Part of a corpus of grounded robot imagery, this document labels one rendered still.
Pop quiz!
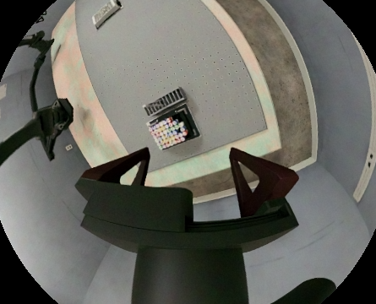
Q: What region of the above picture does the black vial rack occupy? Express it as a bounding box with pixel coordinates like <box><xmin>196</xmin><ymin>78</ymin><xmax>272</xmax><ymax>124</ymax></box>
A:
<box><xmin>171</xmin><ymin>110</ymin><xmax>194</xmax><ymax>139</ymax></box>

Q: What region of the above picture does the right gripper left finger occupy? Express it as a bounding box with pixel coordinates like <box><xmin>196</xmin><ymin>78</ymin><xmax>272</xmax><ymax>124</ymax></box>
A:
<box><xmin>81</xmin><ymin>147</ymin><xmax>150</xmax><ymax>186</ymax></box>

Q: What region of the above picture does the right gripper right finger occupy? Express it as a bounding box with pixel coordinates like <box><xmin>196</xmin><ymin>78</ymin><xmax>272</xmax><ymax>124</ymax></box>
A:
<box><xmin>229</xmin><ymin>147</ymin><xmax>299</xmax><ymax>218</ymax></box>

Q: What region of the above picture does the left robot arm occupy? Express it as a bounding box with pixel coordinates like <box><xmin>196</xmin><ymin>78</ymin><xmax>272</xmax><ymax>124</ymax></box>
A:
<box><xmin>18</xmin><ymin>30</ymin><xmax>51</xmax><ymax>56</ymax></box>

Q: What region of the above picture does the white tube carrier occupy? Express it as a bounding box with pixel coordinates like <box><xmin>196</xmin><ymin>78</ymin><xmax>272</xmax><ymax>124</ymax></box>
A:
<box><xmin>92</xmin><ymin>0</ymin><xmax>118</xmax><ymax>26</ymax></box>

